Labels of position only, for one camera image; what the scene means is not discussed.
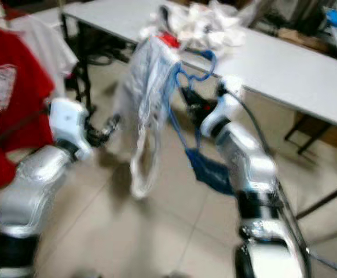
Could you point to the blue plastic hanger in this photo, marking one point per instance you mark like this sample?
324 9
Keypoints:
173 116

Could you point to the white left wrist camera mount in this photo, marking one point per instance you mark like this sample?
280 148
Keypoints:
70 119

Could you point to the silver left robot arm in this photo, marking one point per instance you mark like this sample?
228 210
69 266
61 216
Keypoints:
29 191

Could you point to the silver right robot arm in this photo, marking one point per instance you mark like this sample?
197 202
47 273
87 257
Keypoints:
249 162

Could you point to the plain white T-shirt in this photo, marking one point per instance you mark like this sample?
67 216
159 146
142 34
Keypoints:
52 46

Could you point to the white table black legs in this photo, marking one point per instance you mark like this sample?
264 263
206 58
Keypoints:
296 75

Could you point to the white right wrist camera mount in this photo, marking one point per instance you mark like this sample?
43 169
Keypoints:
226 104

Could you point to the brown cardboard box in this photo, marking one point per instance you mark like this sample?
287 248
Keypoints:
304 40

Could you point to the red Guess print T-shirt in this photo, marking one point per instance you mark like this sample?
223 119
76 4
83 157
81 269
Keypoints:
32 81

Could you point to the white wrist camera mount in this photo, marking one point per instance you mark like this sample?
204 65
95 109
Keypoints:
70 119
226 104

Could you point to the white clothes pile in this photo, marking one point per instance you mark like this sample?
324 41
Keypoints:
203 29

